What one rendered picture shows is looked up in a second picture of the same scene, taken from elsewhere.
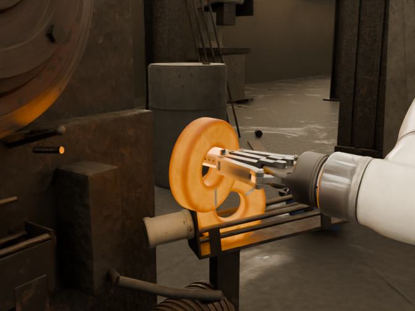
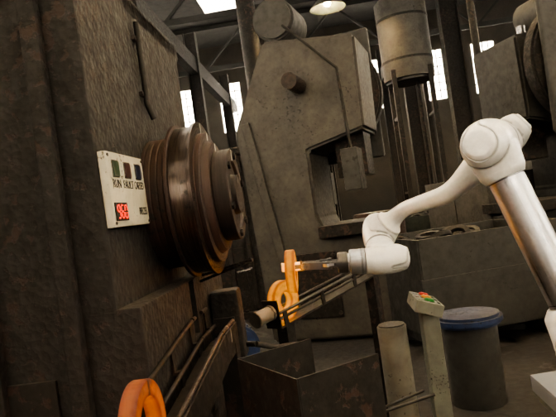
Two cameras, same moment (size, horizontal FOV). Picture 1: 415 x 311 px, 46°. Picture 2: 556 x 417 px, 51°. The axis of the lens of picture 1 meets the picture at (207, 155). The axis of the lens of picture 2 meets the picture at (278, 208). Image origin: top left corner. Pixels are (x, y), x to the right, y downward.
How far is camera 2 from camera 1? 146 cm
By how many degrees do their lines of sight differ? 33
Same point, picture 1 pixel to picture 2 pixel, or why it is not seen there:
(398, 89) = (268, 251)
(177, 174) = (290, 273)
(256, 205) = (295, 298)
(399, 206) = (381, 258)
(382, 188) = (374, 255)
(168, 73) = not seen: hidden behind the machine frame
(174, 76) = not seen: hidden behind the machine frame
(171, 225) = (267, 313)
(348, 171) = (359, 253)
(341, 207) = (361, 266)
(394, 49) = (258, 221)
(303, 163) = (341, 255)
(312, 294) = not seen: hidden behind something
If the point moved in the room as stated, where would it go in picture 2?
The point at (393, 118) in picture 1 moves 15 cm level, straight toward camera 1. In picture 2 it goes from (270, 273) to (273, 275)
